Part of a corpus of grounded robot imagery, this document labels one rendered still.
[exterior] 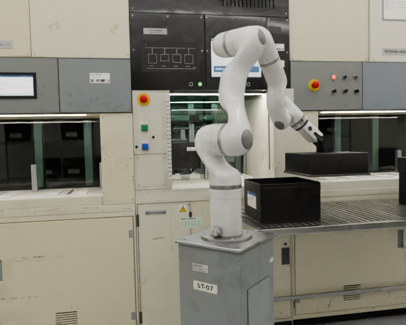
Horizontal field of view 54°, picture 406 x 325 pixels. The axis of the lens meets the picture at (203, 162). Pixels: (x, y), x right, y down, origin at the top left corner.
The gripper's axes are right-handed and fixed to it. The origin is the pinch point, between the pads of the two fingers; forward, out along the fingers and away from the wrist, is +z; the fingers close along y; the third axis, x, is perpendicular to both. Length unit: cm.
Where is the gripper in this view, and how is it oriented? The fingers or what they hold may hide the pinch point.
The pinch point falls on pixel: (323, 147)
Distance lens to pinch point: 195.8
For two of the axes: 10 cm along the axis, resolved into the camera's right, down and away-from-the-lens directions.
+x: -6.8, 7.3, -1.0
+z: 7.1, 6.8, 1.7
